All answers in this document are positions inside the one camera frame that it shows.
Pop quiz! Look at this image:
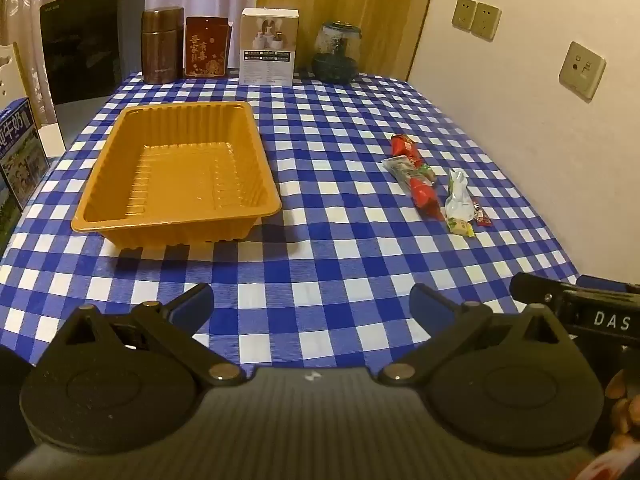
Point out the blue milk carton box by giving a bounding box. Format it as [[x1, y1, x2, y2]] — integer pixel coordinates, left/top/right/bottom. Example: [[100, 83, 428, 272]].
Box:
[[0, 97, 51, 211]]

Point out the wooden wall panel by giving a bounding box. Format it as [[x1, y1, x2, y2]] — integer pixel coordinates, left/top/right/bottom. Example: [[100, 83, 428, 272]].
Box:
[[256, 0, 441, 81]]

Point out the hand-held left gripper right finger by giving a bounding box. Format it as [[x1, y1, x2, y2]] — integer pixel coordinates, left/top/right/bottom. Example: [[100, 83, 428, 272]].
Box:
[[377, 283, 585, 387]]

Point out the glass jar with dark contents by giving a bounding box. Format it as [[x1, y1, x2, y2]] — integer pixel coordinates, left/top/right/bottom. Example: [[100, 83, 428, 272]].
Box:
[[312, 21, 362, 83]]

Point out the white board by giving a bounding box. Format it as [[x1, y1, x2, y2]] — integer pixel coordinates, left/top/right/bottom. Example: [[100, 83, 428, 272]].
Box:
[[39, 122, 67, 159]]

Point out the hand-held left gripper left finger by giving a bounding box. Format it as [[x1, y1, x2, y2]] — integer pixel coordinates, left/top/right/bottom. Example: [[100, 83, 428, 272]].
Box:
[[36, 282, 247, 389]]

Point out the white product box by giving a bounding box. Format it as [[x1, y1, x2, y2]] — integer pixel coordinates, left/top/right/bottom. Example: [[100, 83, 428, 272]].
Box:
[[239, 8, 300, 86]]

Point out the brown metal canister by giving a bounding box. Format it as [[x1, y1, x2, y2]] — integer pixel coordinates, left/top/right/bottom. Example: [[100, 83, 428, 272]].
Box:
[[141, 6, 185, 84]]

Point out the beige wall outlet plate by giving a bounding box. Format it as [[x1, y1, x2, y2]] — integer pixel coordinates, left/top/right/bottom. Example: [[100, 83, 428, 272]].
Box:
[[558, 41, 607, 102]]

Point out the white wooden chair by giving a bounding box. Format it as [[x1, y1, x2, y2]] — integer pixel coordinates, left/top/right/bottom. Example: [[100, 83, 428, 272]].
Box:
[[0, 42, 31, 111]]

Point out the white silver snack packet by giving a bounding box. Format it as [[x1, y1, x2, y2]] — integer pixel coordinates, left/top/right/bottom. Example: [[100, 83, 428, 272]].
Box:
[[444, 169, 475, 222]]

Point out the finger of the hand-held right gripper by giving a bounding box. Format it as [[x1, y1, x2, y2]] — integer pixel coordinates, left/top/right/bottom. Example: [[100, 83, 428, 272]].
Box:
[[575, 274, 640, 295], [509, 272, 569, 312]]

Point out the blue white checkered tablecloth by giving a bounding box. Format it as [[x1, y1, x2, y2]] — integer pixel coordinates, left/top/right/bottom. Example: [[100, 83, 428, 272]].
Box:
[[0, 71, 583, 366]]

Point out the red pillow snack packet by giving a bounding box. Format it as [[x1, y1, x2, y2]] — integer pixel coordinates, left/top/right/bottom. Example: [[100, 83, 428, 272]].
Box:
[[407, 175, 446, 221]]

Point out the beige wall socket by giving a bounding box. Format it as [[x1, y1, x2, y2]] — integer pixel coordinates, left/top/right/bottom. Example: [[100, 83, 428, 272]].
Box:
[[472, 2, 502, 40], [451, 0, 477, 31]]

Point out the orange plastic tray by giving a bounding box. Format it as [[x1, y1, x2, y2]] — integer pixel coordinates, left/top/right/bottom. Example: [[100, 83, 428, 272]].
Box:
[[71, 101, 282, 249]]

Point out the red square candy packet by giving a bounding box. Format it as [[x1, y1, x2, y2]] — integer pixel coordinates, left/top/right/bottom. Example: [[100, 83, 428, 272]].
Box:
[[390, 133, 418, 160]]

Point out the black appliance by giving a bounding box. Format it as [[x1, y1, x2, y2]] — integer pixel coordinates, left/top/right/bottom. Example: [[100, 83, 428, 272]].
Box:
[[40, 0, 146, 106]]

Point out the red box with gold print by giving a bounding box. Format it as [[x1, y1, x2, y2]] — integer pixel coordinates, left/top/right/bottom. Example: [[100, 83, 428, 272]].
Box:
[[184, 16, 234, 80]]

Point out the grey snack packet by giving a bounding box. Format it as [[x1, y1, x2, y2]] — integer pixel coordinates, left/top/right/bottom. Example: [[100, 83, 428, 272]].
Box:
[[382, 156, 426, 181]]

